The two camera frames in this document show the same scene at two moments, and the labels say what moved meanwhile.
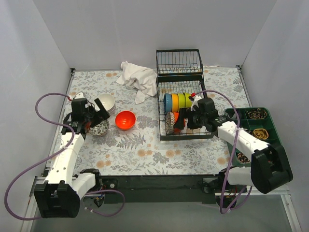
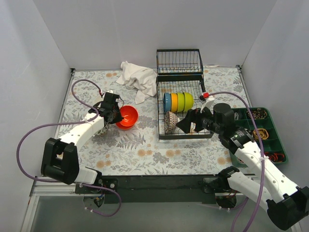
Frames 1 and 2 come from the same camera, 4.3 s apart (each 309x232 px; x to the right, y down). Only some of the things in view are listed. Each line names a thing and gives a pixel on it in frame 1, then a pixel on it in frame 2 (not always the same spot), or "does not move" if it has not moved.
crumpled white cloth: x=144 y=80 does not move
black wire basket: x=179 y=62 does not move
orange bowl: x=176 y=130 -> x=130 y=115
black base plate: x=157 y=189 does not move
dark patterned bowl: x=170 y=123 does not move
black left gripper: x=95 y=116 -> x=113 y=116
